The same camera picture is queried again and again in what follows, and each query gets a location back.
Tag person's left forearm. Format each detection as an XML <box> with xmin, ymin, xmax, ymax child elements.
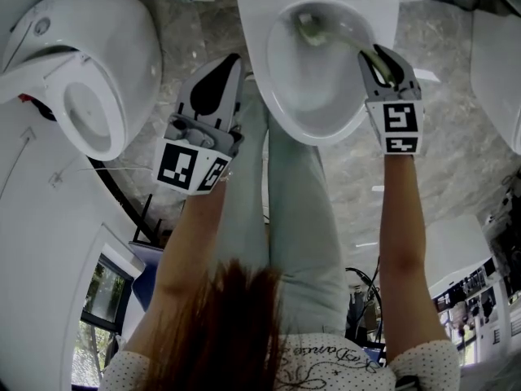
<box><xmin>154</xmin><ymin>177</ymin><xmax>229</xmax><ymax>301</ymax></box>

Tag blue chair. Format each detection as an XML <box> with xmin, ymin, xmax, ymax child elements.
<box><xmin>128</xmin><ymin>193</ymin><xmax>166</xmax><ymax>313</ymax></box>

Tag dark framed window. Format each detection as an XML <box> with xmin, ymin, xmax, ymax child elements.
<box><xmin>71</xmin><ymin>254</ymin><xmax>134</xmax><ymax>382</ymax></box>

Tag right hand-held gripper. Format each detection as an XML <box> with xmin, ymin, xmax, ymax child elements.
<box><xmin>357</xmin><ymin>43</ymin><xmax>425</xmax><ymax>156</ymax></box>

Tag black cable bundle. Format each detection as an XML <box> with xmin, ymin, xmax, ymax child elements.
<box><xmin>344</xmin><ymin>257</ymin><xmax>386</xmax><ymax>341</ymax></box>

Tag person's white dotted shirt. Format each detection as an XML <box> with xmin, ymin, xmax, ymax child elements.
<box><xmin>99</xmin><ymin>332</ymin><xmax>461</xmax><ymax>391</ymax></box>

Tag cluttered shelf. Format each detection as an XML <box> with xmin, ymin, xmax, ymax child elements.
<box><xmin>431</xmin><ymin>254</ymin><xmax>521</xmax><ymax>349</ymax></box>

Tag white egg-shaped toilet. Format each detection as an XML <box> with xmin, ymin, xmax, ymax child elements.
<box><xmin>0</xmin><ymin>0</ymin><xmax>164</xmax><ymax>162</ymax></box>

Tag green toilet brush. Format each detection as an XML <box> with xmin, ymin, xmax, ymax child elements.
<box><xmin>293</xmin><ymin>13</ymin><xmax>398</xmax><ymax>89</ymax></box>

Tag person's pale green trousers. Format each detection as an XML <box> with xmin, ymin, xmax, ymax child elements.
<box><xmin>215</xmin><ymin>83</ymin><xmax>351</xmax><ymax>337</ymax></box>

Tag white angular toilet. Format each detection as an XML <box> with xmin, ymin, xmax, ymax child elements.
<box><xmin>470</xmin><ymin>10</ymin><xmax>521</xmax><ymax>156</ymax></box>

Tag person's right forearm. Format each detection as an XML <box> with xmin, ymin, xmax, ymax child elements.
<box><xmin>382</xmin><ymin>152</ymin><xmax>428</xmax><ymax>284</ymax></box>

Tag white cabinet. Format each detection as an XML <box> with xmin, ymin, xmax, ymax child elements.
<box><xmin>425</xmin><ymin>213</ymin><xmax>492</xmax><ymax>295</ymax></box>

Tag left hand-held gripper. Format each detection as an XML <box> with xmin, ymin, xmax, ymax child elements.
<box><xmin>153</xmin><ymin>52</ymin><xmax>246</xmax><ymax>198</ymax></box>

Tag white toilet with raised seat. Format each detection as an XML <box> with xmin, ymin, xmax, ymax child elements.
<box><xmin>231</xmin><ymin>0</ymin><xmax>488</xmax><ymax>145</ymax></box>

